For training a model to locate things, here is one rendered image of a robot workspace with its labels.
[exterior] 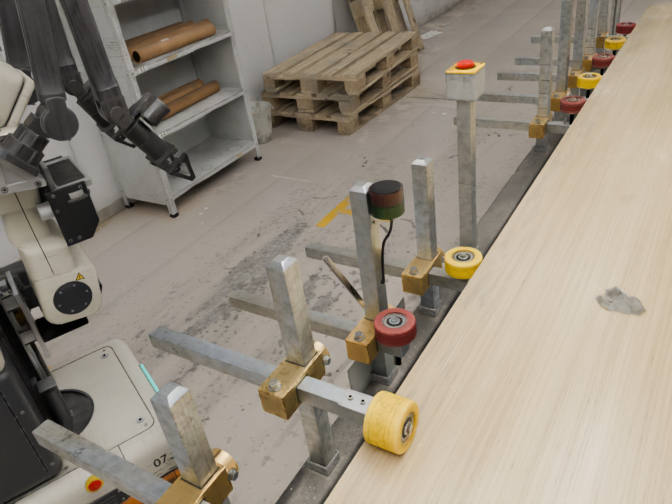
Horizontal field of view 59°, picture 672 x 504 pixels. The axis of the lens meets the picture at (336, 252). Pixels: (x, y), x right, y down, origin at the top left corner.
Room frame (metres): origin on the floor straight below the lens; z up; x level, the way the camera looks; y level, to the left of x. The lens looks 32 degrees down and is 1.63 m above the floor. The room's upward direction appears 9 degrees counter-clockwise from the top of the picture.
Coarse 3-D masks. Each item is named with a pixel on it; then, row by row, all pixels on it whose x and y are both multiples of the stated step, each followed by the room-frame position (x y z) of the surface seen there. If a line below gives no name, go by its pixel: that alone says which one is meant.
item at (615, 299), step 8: (616, 288) 0.86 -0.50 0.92; (600, 296) 0.85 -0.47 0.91; (608, 296) 0.86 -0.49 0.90; (616, 296) 0.85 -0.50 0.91; (624, 296) 0.85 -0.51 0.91; (632, 296) 0.84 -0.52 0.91; (600, 304) 0.84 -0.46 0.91; (608, 304) 0.83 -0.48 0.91; (616, 304) 0.83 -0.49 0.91; (624, 304) 0.82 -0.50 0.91; (632, 304) 0.82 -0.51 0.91; (640, 304) 0.81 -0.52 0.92; (624, 312) 0.81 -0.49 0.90; (632, 312) 0.81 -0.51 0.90; (640, 312) 0.80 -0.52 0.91
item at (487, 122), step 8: (456, 120) 2.10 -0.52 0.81; (480, 120) 2.05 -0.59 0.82; (488, 120) 2.03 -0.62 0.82; (496, 120) 2.01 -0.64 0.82; (504, 120) 2.00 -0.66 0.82; (512, 120) 1.99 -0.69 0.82; (520, 120) 1.98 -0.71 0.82; (528, 120) 1.97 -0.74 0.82; (504, 128) 1.99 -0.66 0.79; (512, 128) 1.98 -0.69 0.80; (520, 128) 1.96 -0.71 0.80; (528, 128) 1.94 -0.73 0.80; (552, 128) 1.90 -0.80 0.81; (560, 128) 1.88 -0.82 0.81; (568, 128) 1.86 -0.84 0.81
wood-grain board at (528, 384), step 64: (640, 64) 2.14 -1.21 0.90; (576, 128) 1.65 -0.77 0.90; (640, 128) 1.58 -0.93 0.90; (576, 192) 1.27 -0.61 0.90; (640, 192) 1.22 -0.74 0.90; (512, 256) 1.04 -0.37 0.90; (576, 256) 1.01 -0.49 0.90; (640, 256) 0.97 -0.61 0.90; (448, 320) 0.87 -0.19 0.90; (512, 320) 0.84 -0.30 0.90; (576, 320) 0.81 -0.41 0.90; (640, 320) 0.79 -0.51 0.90; (448, 384) 0.71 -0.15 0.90; (512, 384) 0.69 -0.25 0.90; (576, 384) 0.66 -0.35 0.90; (640, 384) 0.64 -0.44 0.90; (448, 448) 0.58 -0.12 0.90; (512, 448) 0.56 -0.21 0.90; (576, 448) 0.55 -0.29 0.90; (640, 448) 0.53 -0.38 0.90
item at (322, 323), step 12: (240, 300) 1.10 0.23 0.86; (252, 300) 1.09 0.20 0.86; (264, 300) 1.08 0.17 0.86; (252, 312) 1.08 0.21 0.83; (264, 312) 1.06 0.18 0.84; (312, 312) 1.01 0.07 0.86; (312, 324) 0.98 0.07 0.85; (324, 324) 0.96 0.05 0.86; (336, 324) 0.96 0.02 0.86; (348, 324) 0.95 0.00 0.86; (336, 336) 0.95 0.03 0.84; (384, 348) 0.88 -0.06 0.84; (396, 348) 0.87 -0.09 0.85; (408, 348) 0.88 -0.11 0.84
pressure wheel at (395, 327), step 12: (384, 312) 0.91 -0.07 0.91; (396, 312) 0.91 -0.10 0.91; (408, 312) 0.90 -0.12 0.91; (384, 324) 0.88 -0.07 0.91; (396, 324) 0.88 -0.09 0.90; (408, 324) 0.87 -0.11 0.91; (384, 336) 0.85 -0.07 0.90; (396, 336) 0.85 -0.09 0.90; (408, 336) 0.85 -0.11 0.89; (396, 360) 0.88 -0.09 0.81
